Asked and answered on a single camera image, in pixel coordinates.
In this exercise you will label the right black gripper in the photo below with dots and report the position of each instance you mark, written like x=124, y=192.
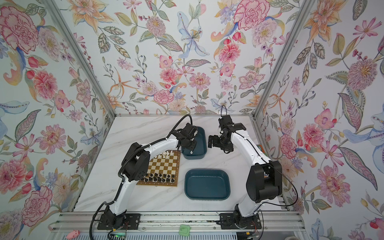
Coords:
x=215, y=138

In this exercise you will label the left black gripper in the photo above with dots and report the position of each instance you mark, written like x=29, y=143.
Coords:
x=194, y=144

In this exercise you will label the wooden chess board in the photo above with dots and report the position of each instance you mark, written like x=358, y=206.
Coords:
x=164, y=166

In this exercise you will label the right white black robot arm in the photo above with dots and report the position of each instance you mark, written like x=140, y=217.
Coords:
x=265, y=177

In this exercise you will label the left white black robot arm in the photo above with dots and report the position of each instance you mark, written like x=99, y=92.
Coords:
x=135, y=166

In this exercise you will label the white chess pieces on board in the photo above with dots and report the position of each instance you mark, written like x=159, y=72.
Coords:
x=168, y=155

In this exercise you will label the black chess pieces on board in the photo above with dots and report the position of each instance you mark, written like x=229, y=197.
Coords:
x=159, y=178

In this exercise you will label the far teal plastic bin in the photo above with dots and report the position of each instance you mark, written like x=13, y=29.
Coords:
x=201, y=147

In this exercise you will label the teal plastic bin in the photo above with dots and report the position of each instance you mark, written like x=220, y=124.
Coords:
x=207, y=185
x=201, y=147

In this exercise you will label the green snack packet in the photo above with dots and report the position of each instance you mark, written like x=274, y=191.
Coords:
x=261, y=148

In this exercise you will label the near teal plastic bin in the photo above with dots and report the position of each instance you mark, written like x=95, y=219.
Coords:
x=207, y=185

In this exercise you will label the pink toy pig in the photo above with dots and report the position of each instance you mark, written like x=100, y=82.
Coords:
x=72, y=235

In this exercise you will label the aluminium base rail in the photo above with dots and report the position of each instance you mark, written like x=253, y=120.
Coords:
x=270, y=221

